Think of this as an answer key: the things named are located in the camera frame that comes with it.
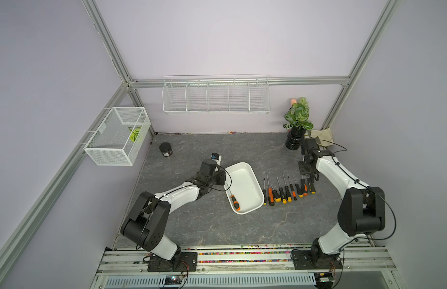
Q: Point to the short black yellow screwdriver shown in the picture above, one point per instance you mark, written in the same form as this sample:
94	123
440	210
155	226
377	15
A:
276	195

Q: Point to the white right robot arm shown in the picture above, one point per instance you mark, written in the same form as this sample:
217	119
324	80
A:
362	209

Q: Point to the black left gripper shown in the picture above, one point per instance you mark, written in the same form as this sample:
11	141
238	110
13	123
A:
221	175

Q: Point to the cream work glove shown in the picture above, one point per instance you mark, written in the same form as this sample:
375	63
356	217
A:
323	137

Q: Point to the aluminium rail base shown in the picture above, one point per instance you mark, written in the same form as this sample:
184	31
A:
266	266

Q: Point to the long white wire shelf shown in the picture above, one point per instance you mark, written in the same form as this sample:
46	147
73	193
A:
216	94

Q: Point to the white plastic storage box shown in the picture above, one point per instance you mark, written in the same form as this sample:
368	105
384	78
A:
245	187

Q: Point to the white wire basket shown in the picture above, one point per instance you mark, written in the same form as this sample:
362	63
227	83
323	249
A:
119	137

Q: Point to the slim black orange screwdriver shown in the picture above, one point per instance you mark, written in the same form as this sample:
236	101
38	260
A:
293	193

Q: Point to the small black jar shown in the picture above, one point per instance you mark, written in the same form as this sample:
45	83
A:
166	149

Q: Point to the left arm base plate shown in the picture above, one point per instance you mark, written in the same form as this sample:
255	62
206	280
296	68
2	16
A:
182	262

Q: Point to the black yellow copper shaft screwdriver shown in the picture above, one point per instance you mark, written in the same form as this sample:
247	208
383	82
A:
310	183

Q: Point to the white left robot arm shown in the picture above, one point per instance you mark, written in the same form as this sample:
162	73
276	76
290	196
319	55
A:
146	222

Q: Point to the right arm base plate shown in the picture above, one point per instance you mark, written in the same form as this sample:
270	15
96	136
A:
315	259

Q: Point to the green artificial plant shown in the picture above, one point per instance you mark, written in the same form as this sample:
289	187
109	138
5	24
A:
298	115

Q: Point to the black yellow stubby screwdriver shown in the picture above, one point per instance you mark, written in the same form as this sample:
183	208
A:
287	190

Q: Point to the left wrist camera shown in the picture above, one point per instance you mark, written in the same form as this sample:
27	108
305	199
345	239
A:
216	157

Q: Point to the small black handle screwdriver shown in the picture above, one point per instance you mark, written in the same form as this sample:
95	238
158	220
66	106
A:
298	188

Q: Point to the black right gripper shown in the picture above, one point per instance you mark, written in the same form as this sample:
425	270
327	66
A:
301	169

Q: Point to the black glossy plant pot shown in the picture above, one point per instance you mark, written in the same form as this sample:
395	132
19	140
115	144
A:
295	137

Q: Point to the black orange screwdriver in box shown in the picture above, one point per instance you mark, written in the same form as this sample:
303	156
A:
233	200

